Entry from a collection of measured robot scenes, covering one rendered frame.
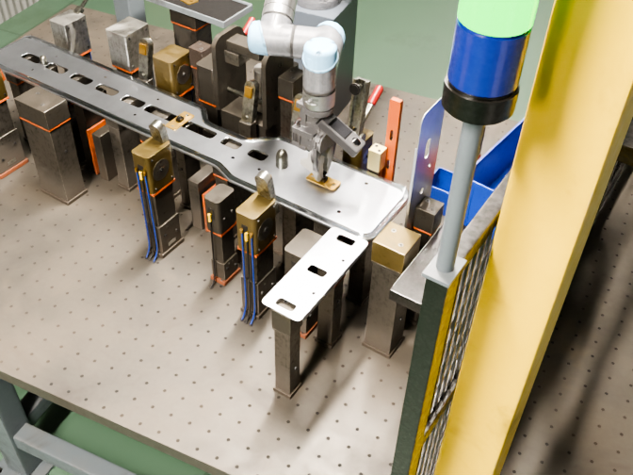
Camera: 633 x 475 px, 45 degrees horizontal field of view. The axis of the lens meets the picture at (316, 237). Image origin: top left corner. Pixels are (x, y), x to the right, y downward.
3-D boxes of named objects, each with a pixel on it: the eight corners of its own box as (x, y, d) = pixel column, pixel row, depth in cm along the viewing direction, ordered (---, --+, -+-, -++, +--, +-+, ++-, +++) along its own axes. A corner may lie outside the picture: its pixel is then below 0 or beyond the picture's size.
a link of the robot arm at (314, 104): (342, 86, 172) (322, 102, 167) (341, 103, 176) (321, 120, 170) (314, 75, 175) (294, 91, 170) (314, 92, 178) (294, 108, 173)
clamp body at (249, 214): (232, 318, 196) (224, 217, 172) (259, 289, 203) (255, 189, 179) (252, 329, 193) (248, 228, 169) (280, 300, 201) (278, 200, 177)
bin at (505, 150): (452, 220, 175) (461, 175, 167) (514, 158, 193) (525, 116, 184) (515, 252, 168) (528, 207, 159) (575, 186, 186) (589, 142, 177)
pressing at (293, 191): (-28, 64, 227) (-29, 60, 226) (30, 35, 241) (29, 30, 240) (369, 246, 174) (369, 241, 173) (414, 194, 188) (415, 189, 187)
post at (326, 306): (314, 340, 190) (317, 259, 171) (325, 328, 194) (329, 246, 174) (331, 350, 189) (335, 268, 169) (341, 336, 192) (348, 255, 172)
